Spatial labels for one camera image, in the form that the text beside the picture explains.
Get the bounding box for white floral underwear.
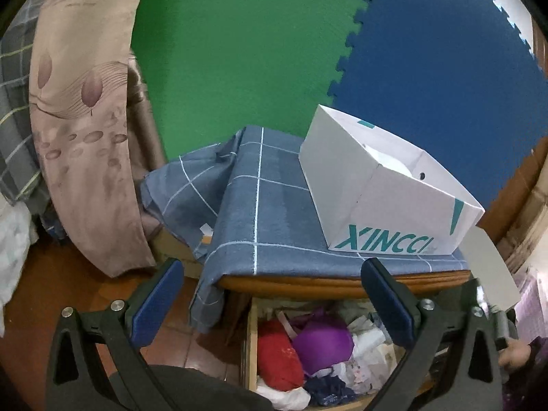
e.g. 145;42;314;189
332;342;399;395

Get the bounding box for wooden drawer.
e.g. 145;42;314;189
240;295;433;411

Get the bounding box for person's right hand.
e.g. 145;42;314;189
499;337;534;371

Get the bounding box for brown satin cloth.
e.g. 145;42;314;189
126;53;169;240

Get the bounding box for lilac plastic basket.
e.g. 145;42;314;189
511;265;548;343

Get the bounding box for red underwear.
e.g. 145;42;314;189
256;319;306;392

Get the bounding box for blue foam mat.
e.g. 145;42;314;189
327;0;541;227

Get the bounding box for white bedding pile on floor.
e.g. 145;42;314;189
0;203;39;335

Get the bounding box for person's dark trousers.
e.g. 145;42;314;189
107;364;275;411

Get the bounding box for wooden frame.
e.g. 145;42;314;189
476;137;548;234

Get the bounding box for navy underwear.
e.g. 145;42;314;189
305;374;358;407

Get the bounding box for beige floral quilt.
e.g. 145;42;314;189
28;0;157;279

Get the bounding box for wooden nightstand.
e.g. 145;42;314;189
148;227;476;339

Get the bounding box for purple bra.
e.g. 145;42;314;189
292;308;355;373

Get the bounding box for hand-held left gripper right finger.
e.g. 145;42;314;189
361;258;503;411

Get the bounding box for white cardboard box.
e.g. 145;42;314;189
299;103;486;256

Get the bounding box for green foam mat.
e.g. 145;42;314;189
130;0;379;161

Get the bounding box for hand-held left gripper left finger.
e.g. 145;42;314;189
45;258;185;411

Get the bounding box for grey plaid bedding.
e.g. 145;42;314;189
0;0;56;240

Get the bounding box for blue checked cloth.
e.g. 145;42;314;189
140;126;469;334

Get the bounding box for white crumpled underwear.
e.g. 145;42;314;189
256;384;311;411

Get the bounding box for person's right forearm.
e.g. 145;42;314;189
505;336;548;411

